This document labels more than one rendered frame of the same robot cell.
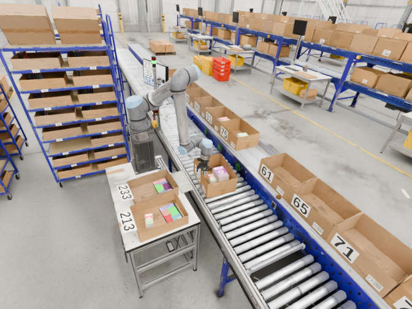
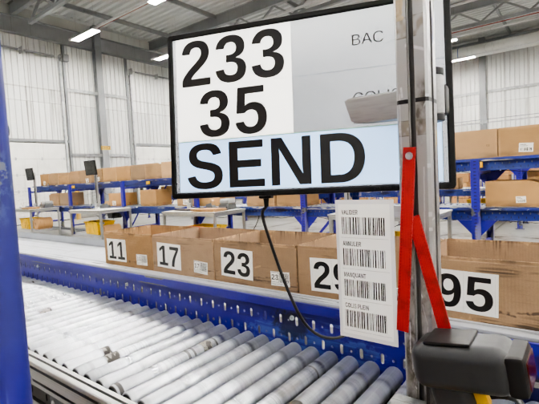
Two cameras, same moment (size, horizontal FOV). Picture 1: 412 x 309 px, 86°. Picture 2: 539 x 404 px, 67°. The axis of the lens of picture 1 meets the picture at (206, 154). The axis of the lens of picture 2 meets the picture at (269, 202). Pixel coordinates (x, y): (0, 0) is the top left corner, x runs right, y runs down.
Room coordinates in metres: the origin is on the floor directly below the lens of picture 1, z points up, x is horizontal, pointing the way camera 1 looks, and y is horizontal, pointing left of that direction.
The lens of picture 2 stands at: (2.19, 1.05, 1.28)
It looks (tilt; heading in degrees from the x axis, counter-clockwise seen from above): 3 degrees down; 335
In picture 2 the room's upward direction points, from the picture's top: 3 degrees counter-clockwise
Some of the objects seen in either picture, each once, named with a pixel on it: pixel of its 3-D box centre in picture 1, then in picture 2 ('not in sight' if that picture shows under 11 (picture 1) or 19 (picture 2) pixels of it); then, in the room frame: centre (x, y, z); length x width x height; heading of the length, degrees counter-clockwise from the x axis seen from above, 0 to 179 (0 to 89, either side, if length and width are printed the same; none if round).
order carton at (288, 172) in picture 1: (285, 175); not in sight; (1.52, -0.72, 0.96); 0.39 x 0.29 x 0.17; 27
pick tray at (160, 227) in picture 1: (159, 214); not in sight; (1.13, 0.33, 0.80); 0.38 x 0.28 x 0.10; 121
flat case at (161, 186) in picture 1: (162, 186); not in sight; (1.47, 0.37, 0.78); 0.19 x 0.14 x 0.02; 33
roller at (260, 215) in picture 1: (247, 220); not in sight; (1.19, -0.38, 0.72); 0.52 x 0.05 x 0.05; 117
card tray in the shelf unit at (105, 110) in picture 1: (100, 108); not in sight; (2.61, 1.40, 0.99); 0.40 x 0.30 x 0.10; 114
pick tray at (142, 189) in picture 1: (152, 187); not in sight; (1.42, 0.45, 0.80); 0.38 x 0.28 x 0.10; 123
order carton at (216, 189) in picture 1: (214, 174); not in sight; (1.62, -0.09, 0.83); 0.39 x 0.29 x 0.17; 23
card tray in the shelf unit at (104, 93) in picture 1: (96, 92); not in sight; (2.61, 1.40, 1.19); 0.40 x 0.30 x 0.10; 117
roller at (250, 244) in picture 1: (262, 240); not in sight; (1.02, -0.47, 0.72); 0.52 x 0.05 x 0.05; 117
